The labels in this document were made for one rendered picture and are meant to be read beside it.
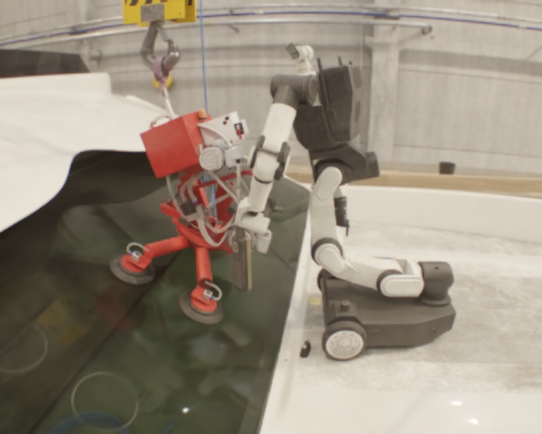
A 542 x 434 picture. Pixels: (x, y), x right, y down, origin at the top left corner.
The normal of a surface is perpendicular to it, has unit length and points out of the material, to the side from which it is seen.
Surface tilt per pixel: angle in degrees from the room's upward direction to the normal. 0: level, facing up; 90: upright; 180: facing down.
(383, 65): 90
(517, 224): 90
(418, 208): 90
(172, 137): 90
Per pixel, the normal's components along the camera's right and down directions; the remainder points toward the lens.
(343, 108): -0.44, 0.40
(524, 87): -0.17, 0.36
